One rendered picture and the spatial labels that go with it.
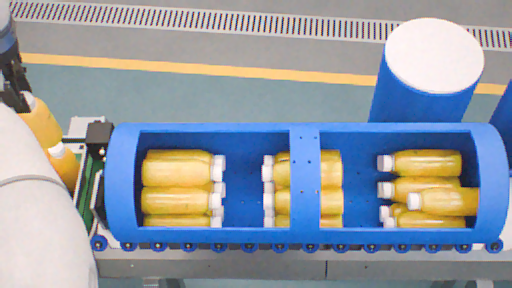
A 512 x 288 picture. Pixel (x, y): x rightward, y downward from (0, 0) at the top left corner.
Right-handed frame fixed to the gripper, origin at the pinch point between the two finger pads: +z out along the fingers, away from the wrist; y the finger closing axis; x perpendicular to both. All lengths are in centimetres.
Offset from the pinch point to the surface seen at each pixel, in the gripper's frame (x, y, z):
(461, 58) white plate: -112, 20, 27
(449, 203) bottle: -90, -26, 14
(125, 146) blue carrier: -19.5, -6.8, 13.7
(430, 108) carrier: -102, 8, 34
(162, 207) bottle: -26.6, -18.5, 23.0
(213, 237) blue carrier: -38, -27, 23
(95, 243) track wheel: -9.4, -20.9, 39.7
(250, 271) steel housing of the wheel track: -48, -30, 45
